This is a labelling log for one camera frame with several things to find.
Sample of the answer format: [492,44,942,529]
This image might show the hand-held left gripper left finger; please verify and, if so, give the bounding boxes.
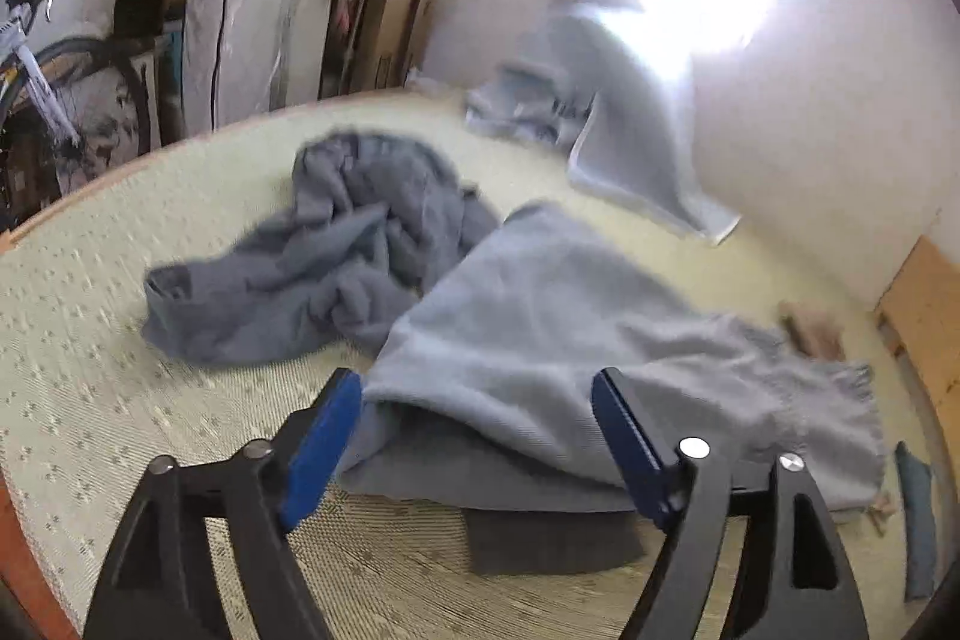
[82,368,365,640]

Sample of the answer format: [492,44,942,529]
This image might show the dark grey garment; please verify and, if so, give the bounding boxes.
[141,131,502,365]

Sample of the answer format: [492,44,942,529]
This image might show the black box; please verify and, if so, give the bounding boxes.
[112,0,164,41]

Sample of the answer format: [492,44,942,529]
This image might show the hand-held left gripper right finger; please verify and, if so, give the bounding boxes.
[590,368,871,640]

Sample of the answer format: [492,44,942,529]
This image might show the blue grey cloth strip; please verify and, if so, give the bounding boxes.
[896,441,936,600]

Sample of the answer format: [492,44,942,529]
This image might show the cardboard box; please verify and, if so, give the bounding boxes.
[352,0,436,94]

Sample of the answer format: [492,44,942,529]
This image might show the light wooden board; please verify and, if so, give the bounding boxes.
[874,235,960,416]

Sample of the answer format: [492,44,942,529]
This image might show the light blue blanket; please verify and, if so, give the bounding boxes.
[463,14,742,245]

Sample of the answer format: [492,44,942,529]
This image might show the white bicycle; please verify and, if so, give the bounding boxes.
[0,0,155,229]

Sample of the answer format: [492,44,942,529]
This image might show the plastic-wrapped mattress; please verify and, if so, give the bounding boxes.
[180,0,335,135]

